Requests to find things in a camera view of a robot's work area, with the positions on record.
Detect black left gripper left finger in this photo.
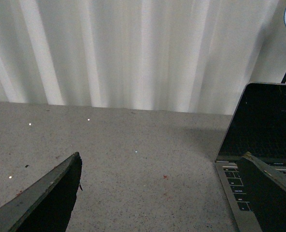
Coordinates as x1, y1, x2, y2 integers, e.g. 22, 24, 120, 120
0, 152, 82, 232

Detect white vertical blinds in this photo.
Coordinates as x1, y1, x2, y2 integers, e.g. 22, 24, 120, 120
0, 0, 286, 114

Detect silver laptop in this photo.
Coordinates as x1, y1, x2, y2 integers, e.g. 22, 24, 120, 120
215, 83, 286, 232

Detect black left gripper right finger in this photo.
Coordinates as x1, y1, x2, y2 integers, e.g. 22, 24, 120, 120
237, 152, 286, 232

